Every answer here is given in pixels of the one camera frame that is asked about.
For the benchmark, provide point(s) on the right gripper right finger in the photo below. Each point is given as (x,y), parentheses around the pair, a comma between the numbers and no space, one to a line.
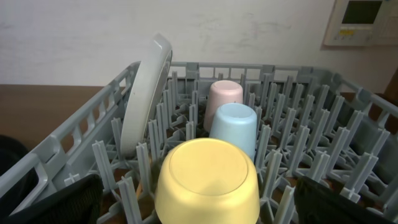
(316,204)

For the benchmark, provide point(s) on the blue cup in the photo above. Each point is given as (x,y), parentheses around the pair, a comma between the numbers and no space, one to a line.
(236,123)

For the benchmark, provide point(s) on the grey plate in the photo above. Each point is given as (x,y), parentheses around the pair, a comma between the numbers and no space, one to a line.
(145,93)

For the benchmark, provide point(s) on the grey dishwasher rack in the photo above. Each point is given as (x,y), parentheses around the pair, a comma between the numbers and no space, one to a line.
(316,125)

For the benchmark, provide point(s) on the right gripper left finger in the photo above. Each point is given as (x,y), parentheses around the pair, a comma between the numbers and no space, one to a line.
(79,202)

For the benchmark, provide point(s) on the round black serving tray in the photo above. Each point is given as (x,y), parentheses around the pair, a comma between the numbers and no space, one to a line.
(12,151)

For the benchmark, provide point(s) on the yellow bowl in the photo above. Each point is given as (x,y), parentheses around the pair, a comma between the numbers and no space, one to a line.
(207,181)

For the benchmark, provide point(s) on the white wall control panel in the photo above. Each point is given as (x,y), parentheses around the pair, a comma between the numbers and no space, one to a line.
(361,23)

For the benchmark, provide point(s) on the pink cup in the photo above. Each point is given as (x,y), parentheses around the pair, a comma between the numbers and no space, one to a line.
(221,92)

